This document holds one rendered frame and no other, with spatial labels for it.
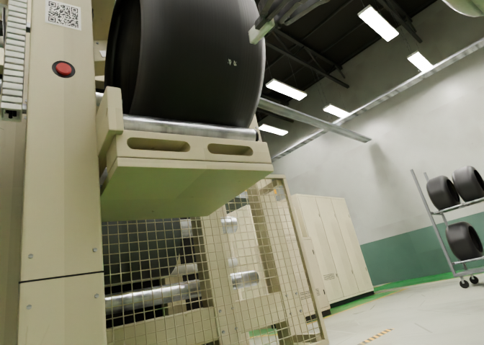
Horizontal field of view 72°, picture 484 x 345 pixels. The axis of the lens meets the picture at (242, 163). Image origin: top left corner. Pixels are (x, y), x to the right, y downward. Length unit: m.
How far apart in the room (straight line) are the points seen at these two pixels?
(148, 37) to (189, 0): 0.12
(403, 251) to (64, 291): 12.03
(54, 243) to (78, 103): 0.30
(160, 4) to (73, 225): 0.48
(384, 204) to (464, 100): 4.02
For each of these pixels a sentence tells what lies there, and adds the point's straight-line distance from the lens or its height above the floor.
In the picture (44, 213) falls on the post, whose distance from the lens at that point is 0.70.
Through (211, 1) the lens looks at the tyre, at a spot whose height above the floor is 1.15.
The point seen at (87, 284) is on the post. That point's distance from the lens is 0.68.
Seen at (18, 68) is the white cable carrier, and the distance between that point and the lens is 0.86.
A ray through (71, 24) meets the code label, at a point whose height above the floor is 1.19.
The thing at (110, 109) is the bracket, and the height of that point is 0.90.
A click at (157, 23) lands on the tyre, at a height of 1.09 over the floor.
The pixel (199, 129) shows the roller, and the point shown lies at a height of 0.89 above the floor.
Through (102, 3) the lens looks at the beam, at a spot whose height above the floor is 1.64.
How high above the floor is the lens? 0.53
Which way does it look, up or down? 21 degrees up
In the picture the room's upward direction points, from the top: 12 degrees counter-clockwise
